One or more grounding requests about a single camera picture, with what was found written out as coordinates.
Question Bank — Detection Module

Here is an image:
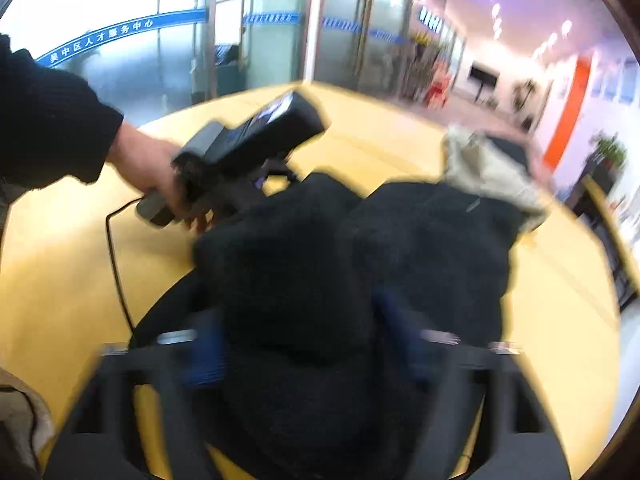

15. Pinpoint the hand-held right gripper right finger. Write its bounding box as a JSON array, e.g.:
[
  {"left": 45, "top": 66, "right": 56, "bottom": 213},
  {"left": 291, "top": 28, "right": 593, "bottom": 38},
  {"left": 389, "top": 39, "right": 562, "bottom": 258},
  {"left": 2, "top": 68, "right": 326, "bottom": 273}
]
[{"left": 372, "top": 287, "right": 571, "bottom": 480}]

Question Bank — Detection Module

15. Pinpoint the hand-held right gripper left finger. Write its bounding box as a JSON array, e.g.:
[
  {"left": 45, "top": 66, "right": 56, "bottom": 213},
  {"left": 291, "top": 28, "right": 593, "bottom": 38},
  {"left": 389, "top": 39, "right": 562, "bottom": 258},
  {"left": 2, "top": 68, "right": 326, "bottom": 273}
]
[{"left": 45, "top": 307, "right": 231, "bottom": 480}]

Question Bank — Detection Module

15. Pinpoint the black garment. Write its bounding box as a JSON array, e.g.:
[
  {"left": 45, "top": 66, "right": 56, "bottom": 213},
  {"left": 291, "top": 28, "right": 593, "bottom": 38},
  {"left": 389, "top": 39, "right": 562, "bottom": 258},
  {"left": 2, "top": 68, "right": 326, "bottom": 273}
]
[{"left": 127, "top": 172, "right": 523, "bottom": 480}]

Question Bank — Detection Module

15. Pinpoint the person's left hand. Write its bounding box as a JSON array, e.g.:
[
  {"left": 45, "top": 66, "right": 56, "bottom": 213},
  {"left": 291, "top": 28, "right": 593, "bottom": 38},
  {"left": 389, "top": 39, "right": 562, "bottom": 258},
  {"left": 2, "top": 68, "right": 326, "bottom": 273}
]
[{"left": 107, "top": 122, "right": 216, "bottom": 233}]

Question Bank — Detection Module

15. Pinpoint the beige fleece garment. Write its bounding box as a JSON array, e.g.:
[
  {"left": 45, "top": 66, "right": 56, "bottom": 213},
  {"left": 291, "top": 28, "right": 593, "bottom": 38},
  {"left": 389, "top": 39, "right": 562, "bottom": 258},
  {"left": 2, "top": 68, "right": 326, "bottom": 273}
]
[{"left": 441, "top": 125, "right": 548, "bottom": 231}]

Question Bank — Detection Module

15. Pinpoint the beige cloth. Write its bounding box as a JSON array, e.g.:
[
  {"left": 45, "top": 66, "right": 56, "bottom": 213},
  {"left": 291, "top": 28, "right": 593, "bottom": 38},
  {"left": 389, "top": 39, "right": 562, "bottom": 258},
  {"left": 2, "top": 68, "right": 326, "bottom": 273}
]
[{"left": 0, "top": 367, "right": 56, "bottom": 480}]

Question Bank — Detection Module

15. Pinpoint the red chair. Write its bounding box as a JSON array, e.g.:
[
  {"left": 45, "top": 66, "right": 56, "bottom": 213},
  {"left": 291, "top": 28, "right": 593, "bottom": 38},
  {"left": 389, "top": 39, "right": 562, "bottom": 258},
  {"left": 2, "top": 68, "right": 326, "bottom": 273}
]
[{"left": 425, "top": 71, "right": 453, "bottom": 108}]

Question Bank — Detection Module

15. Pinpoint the black side cabinet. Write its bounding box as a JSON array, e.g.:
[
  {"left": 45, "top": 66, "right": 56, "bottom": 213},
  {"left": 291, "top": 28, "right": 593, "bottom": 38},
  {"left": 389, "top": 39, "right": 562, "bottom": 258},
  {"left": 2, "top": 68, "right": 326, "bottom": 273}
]
[{"left": 567, "top": 162, "right": 640, "bottom": 311}]

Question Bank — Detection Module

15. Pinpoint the potted green plant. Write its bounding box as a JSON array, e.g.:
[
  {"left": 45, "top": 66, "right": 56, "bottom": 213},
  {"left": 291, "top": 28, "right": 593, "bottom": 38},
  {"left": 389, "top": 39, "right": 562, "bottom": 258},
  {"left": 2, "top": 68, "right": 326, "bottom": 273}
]
[{"left": 590, "top": 132, "right": 628, "bottom": 171}]

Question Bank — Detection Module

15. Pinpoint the black cable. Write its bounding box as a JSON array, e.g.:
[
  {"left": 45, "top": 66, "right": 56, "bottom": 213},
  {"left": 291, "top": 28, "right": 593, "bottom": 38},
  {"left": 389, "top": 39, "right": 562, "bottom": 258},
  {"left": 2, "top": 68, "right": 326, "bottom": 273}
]
[{"left": 105, "top": 196, "right": 146, "bottom": 336}]

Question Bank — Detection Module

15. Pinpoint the wall-mounted screen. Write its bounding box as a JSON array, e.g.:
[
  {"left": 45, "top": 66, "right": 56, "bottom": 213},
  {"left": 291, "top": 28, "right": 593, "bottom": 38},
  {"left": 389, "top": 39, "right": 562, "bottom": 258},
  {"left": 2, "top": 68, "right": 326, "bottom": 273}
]
[{"left": 467, "top": 61, "right": 501, "bottom": 92}]

